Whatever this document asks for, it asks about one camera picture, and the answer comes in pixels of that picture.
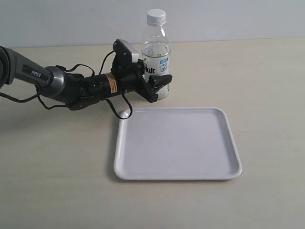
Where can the left grey black robot arm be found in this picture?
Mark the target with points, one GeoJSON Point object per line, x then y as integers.
{"type": "Point", "coordinates": [75, 91]}

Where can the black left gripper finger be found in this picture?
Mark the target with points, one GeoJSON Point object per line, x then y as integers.
{"type": "Point", "coordinates": [159, 83]}

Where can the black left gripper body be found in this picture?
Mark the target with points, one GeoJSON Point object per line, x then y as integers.
{"type": "Point", "coordinates": [129, 78]}

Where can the white plastic tray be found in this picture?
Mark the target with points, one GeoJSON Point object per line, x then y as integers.
{"type": "Point", "coordinates": [176, 143]}

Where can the clear plastic drink bottle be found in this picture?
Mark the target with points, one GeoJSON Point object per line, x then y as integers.
{"type": "Point", "coordinates": [156, 51]}

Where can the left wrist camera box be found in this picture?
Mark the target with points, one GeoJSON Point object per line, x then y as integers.
{"type": "Point", "coordinates": [125, 55]}

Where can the white bottle cap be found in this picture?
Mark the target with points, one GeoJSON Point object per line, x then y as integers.
{"type": "Point", "coordinates": [156, 17]}

